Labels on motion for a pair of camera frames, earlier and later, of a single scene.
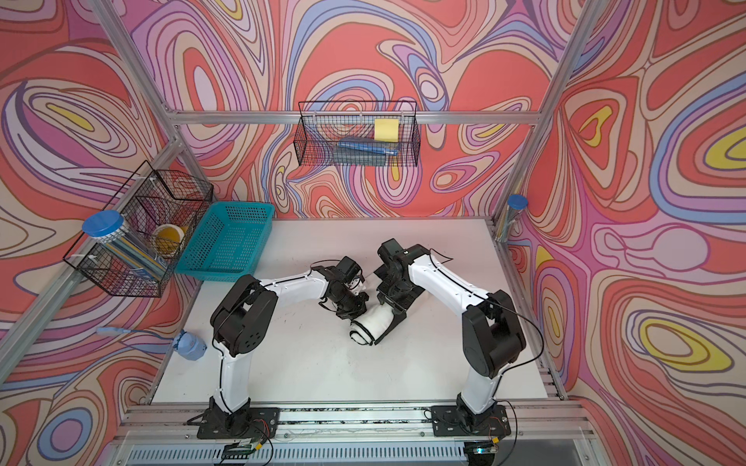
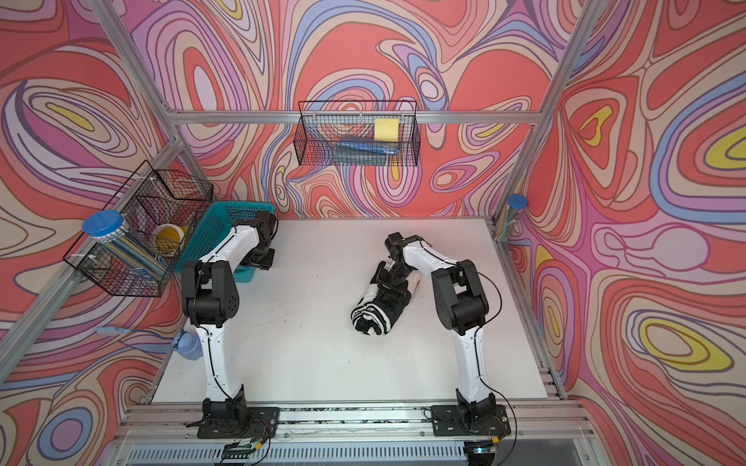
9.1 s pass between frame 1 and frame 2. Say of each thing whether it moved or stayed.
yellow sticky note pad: stayed
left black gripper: moved
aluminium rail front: stayed
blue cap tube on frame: stayed
